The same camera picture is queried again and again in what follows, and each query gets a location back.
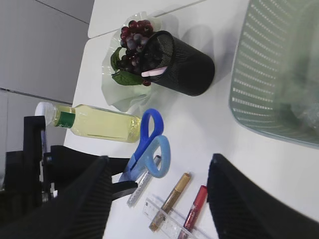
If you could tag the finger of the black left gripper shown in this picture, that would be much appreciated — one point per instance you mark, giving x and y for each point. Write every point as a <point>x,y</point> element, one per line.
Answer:
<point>122,189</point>

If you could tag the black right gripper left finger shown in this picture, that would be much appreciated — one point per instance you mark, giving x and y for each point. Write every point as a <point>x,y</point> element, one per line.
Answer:
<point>80,212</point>

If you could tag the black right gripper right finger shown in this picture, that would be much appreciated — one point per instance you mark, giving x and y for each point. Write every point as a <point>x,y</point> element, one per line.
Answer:
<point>242,210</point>

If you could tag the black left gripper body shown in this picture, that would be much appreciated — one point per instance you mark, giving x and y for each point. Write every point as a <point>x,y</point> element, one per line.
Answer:
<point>36,175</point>

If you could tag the silver glitter pen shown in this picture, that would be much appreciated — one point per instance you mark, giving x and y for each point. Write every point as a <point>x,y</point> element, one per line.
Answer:
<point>142,185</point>

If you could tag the blue scissors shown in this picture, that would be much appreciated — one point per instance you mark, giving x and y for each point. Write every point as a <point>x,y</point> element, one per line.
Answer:
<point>153,152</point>

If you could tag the gold glitter pen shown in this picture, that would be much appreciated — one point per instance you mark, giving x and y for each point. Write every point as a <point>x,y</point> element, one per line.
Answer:
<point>170,201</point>

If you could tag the clear plastic ruler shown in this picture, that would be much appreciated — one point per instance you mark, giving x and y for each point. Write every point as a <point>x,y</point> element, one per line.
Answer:
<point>172,223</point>

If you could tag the yellow tea bottle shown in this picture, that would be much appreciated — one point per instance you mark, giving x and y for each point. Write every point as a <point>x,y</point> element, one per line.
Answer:
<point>93,122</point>

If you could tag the clear plastic sheet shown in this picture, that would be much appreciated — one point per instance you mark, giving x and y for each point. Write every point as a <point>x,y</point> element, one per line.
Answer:
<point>305,109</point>

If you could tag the pink scissors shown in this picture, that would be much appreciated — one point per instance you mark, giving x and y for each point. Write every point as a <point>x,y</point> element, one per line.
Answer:
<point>154,72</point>

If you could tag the purple artificial grape bunch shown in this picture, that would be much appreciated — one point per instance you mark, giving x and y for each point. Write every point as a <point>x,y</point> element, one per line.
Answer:
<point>125,61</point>

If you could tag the red glitter pen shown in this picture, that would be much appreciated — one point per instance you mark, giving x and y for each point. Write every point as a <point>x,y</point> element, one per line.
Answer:
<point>195,209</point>

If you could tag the green woven plastic basket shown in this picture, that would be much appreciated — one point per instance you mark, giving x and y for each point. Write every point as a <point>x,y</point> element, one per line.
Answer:
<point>277,58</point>

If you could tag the black mesh pen holder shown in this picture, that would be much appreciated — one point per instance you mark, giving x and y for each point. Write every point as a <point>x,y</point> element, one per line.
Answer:
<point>187,70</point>

